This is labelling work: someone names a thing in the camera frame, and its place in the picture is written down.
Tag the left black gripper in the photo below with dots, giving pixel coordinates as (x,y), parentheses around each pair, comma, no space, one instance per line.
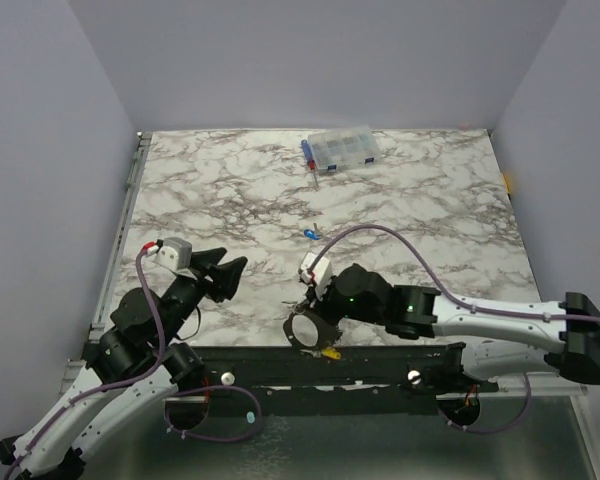
(226,275)

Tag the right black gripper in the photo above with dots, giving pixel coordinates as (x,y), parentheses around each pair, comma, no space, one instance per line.
(331,304)

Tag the yellow key tag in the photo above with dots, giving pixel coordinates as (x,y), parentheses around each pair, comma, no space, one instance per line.
(331,353)

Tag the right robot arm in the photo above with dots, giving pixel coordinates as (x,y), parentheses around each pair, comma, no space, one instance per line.
(556,336)

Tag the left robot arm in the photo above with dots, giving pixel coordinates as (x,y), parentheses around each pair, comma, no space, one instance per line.
(140,360)

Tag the clear plastic organizer box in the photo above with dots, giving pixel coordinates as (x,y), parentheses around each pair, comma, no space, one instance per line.
(341,149)

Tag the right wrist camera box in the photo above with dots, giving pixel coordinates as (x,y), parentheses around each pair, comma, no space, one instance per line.
(317,278)

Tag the black mounting rail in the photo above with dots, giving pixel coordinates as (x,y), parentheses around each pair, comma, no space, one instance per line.
(286,381)

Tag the metal side rail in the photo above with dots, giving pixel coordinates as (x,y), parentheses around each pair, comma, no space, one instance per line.
(138,160)

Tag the blue handled screwdriver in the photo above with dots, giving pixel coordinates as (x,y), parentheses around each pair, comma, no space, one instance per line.
(310,161)

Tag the yellow wall clip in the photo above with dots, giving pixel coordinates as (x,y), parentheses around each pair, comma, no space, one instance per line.
(508,184)

